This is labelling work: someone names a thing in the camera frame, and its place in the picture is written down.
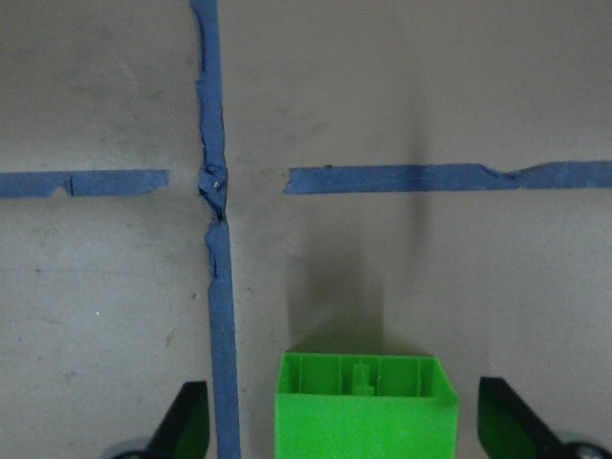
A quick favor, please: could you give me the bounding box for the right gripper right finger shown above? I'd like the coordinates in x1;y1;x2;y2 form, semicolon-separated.
477;377;574;459

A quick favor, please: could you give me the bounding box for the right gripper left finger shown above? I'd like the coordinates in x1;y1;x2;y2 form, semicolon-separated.
145;381;208;459

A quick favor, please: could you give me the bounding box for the green toy block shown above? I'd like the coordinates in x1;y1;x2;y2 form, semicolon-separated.
274;353;459;458

